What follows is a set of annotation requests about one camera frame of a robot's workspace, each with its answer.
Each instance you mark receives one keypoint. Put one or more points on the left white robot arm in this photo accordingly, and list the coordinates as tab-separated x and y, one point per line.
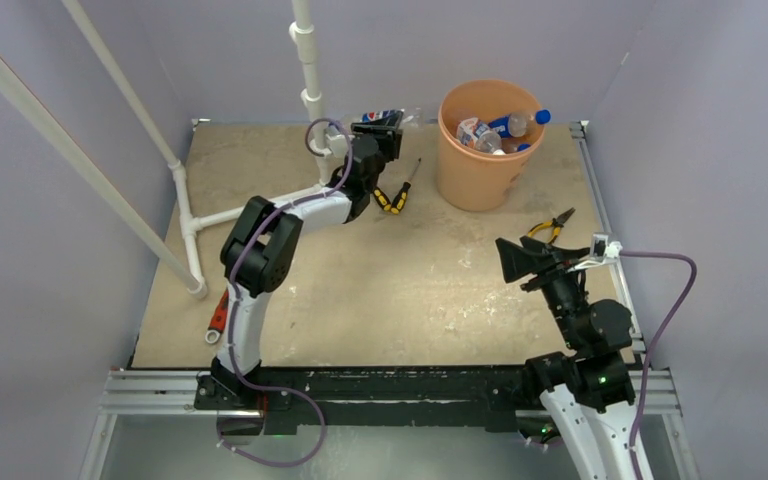
258	254

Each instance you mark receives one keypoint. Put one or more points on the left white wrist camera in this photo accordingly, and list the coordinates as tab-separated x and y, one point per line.
337	143

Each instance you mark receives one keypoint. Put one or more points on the aluminium frame rail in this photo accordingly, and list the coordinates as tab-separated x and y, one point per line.
661	396

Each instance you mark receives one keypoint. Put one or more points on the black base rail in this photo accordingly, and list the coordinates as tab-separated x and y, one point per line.
491	397

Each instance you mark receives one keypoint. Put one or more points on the orange plastic bin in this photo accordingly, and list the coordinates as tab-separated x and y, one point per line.
472	180

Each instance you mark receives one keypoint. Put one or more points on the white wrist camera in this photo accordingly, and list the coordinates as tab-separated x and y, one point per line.
337	143
605	249

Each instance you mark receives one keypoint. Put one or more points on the yellow handled pliers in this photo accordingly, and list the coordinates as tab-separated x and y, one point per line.
554	226

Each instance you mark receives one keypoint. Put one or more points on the right yellow black screwdriver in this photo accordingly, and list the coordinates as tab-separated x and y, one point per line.
401	197

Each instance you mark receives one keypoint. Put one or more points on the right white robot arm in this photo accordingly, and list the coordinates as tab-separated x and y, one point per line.
587	391

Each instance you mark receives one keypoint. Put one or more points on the red handled adjustable wrench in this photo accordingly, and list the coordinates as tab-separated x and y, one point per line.
218	320

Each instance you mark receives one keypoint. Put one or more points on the left yellow black screwdriver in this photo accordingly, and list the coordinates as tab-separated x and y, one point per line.
382	200

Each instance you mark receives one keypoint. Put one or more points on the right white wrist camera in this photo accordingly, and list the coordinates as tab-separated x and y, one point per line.
605	249

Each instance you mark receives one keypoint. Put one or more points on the small blue label bottle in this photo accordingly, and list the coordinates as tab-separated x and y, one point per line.
473	133

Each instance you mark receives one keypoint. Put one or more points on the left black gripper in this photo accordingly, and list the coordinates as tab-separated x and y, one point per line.
385	133

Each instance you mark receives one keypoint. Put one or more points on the white PVC pipe frame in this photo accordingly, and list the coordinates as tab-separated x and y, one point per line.
27	103

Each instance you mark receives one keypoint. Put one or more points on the yellow black screwdriver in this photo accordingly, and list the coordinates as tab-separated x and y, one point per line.
401	197
382	200

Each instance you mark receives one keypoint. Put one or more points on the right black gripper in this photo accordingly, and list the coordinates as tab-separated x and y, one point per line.
519	260

